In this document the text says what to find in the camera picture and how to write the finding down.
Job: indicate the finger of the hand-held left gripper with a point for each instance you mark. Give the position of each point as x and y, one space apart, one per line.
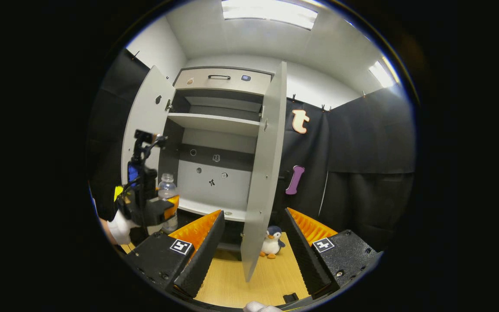
172 208

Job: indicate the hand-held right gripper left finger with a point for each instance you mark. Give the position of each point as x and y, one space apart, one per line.
204 260

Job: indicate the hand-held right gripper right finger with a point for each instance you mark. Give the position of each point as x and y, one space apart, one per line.
303 260

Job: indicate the clear plastic bottle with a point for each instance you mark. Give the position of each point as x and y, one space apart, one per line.
167 188

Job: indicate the grey cabinet door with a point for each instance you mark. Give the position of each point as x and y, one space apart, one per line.
145 117
262 182

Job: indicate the grey cabinet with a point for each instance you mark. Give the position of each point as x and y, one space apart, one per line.
215 123

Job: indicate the grey cabinet drawer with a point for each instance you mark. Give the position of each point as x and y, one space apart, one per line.
232 86

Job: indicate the penguin plush toy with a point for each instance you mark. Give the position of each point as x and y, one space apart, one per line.
271 245

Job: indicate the black backdrop cloth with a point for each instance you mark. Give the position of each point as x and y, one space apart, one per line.
362 151

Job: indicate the small ceiling light panel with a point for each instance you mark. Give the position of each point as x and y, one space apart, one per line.
381 73

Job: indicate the large ceiling light panel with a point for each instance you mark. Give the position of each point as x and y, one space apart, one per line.
271 12

